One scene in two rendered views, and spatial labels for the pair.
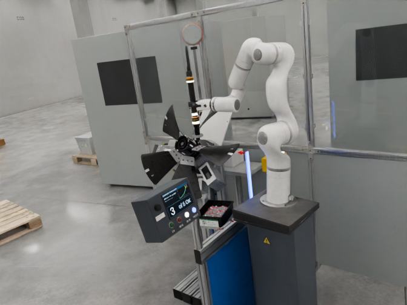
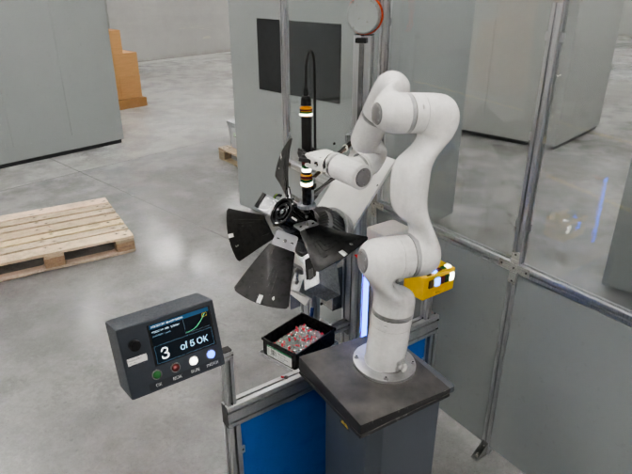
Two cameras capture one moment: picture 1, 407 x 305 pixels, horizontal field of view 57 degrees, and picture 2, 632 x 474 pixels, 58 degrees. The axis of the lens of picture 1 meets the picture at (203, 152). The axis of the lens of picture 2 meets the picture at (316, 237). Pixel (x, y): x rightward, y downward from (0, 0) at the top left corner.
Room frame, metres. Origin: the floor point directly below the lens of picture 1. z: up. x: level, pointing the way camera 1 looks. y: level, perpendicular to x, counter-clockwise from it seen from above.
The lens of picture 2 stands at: (0.38, -0.52, 2.04)
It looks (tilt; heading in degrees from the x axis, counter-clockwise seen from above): 25 degrees down; 15
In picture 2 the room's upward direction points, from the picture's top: straight up
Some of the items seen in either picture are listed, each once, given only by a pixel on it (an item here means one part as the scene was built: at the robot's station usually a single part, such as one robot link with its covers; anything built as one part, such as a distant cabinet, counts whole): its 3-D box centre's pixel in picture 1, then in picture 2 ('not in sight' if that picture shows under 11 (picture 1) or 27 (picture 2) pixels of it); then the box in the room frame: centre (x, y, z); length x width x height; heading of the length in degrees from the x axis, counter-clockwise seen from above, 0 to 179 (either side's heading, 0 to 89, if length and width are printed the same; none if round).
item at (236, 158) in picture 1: (229, 157); (386, 236); (2.83, -0.20, 0.92); 0.17 x 0.16 x 0.11; 140
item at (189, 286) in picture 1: (220, 278); not in sight; (2.50, 0.00, 0.04); 0.62 x 0.45 x 0.08; 140
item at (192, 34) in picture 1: (192, 34); (365, 15); (2.98, -0.04, 1.88); 0.16 x 0.07 x 0.16; 85
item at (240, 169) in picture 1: (236, 167); not in sight; (2.76, -0.24, 0.85); 0.36 x 0.24 x 0.03; 50
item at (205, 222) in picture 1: (215, 213); (299, 340); (2.01, -0.02, 0.85); 0.22 x 0.17 x 0.07; 155
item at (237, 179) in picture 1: (241, 216); not in sight; (2.76, -0.24, 0.42); 0.04 x 0.04 x 0.83; 50
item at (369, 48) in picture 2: (208, 155); (357, 223); (2.98, -0.04, 0.90); 0.08 x 0.06 x 1.80; 85
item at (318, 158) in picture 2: (207, 104); (324, 160); (2.19, -0.06, 1.47); 0.11 x 0.10 x 0.07; 50
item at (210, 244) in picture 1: (245, 217); (342, 363); (1.95, -0.19, 0.82); 0.90 x 0.04 x 0.08; 140
